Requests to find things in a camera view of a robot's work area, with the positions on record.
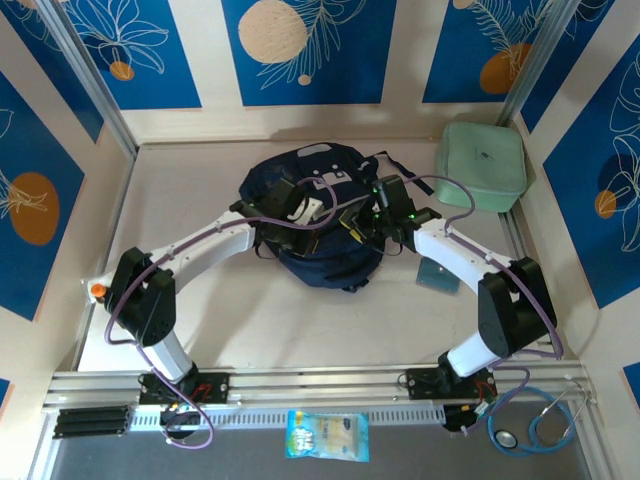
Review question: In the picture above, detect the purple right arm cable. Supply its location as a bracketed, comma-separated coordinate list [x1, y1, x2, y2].
[402, 173, 564, 436]

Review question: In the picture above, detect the teal wallet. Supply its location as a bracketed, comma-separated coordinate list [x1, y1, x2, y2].
[414, 257, 460, 297]

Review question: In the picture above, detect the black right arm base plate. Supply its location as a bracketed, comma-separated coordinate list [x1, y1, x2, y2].
[405, 366, 499, 401]

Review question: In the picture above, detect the blue stethoscope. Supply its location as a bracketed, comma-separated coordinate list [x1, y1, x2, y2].
[487, 379, 599, 457]

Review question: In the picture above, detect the black ribbed block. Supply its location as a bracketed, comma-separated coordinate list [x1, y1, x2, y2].
[52, 405, 134, 441]

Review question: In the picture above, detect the mint green zip case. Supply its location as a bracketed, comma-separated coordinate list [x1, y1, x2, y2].
[433, 121, 529, 214]

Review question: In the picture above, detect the aluminium frame rail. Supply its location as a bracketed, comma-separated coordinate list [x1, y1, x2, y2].
[42, 359, 599, 414]

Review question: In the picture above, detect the blue floral wall poster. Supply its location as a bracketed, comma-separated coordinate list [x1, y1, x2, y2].
[0, 0, 105, 145]
[519, 0, 619, 134]
[221, 0, 399, 107]
[543, 37, 640, 310]
[422, 0, 551, 105]
[0, 69, 86, 322]
[64, 0, 203, 110]

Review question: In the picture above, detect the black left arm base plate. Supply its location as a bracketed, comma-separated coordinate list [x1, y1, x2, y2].
[138, 370, 231, 406]

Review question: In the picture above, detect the navy blue backpack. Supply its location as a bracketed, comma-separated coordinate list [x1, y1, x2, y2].
[237, 142, 436, 295]

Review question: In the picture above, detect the white slotted cable duct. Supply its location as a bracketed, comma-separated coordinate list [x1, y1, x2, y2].
[129, 403, 446, 431]

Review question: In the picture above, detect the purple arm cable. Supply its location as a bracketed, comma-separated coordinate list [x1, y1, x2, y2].
[402, 173, 564, 436]
[103, 177, 337, 451]

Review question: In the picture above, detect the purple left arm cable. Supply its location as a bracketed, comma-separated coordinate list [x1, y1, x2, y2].
[103, 177, 337, 451]

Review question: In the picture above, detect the white bottle with orange cap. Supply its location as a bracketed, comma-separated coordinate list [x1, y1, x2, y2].
[82, 277, 114, 305]

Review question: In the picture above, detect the aluminium corner post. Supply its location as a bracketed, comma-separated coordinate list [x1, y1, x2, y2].
[37, 0, 140, 156]
[496, 0, 584, 129]

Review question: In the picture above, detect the blue snack packet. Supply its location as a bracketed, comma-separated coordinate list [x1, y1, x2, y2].
[284, 408, 371, 464]

